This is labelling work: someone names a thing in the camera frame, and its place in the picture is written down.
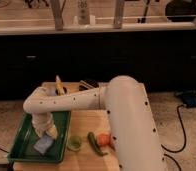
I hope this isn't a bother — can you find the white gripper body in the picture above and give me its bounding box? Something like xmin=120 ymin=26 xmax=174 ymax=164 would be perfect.
xmin=32 ymin=113 xmax=55 ymax=136

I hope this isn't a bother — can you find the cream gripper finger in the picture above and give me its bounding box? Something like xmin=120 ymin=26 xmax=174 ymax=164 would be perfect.
xmin=46 ymin=126 xmax=58 ymax=139

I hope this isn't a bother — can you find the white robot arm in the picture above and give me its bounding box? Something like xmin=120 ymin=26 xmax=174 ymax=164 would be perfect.
xmin=23 ymin=76 xmax=167 ymax=171

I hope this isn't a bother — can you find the green plastic tray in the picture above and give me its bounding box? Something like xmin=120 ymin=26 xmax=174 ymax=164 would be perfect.
xmin=8 ymin=111 xmax=71 ymax=163

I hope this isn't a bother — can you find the small green cup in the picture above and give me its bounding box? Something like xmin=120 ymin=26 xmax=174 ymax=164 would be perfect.
xmin=67 ymin=135 xmax=82 ymax=152

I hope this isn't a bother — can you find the yellow banana toy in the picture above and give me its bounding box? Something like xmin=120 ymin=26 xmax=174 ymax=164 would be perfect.
xmin=56 ymin=75 xmax=65 ymax=95

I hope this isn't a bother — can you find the green chili pepper toy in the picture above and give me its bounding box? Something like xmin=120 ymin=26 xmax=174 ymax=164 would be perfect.
xmin=87 ymin=132 xmax=108 ymax=156

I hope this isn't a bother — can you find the orange carrot toy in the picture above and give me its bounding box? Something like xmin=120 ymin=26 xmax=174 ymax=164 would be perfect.
xmin=96 ymin=133 xmax=114 ymax=148

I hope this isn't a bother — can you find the dark striped brush block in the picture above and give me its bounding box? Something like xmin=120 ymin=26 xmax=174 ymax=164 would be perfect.
xmin=79 ymin=79 xmax=99 ymax=91

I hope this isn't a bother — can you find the blue black foot pedal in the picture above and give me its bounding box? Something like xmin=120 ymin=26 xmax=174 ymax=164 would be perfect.
xmin=177 ymin=91 xmax=196 ymax=108

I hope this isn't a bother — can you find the black power cable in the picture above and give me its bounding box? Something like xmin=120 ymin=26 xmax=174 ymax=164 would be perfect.
xmin=161 ymin=103 xmax=189 ymax=171

